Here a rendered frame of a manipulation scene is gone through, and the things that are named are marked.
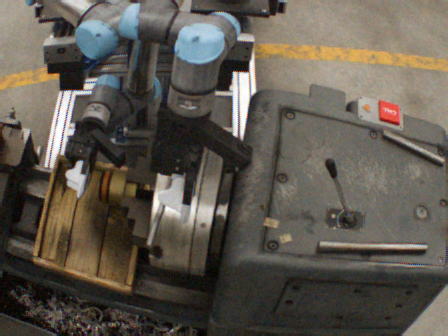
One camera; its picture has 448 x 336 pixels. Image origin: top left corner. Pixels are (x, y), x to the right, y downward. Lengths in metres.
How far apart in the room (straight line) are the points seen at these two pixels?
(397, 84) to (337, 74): 0.36
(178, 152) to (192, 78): 0.14
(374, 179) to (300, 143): 0.19
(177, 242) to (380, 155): 0.48
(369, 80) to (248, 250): 2.18
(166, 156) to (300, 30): 2.45
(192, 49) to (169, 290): 0.81
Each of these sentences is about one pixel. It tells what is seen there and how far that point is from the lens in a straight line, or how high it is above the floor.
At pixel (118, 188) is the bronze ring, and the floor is 1.12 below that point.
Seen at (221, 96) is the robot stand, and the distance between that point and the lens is 2.96.
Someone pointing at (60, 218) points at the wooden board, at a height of 0.89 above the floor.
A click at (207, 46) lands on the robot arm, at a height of 1.68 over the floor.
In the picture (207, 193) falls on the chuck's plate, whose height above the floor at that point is 1.23.
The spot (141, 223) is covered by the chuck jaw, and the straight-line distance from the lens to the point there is 1.60.
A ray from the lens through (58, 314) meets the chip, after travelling 2.08.
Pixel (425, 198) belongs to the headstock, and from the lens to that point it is 1.58.
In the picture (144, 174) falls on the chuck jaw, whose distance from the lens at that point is 1.64.
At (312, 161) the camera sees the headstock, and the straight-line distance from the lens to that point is 1.55.
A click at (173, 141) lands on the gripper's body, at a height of 1.49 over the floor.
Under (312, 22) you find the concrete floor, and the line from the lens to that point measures 3.71.
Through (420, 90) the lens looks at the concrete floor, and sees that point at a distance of 3.61.
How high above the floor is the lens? 2.50
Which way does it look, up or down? 56 degrees down
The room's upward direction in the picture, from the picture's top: 8 degrees clockwise
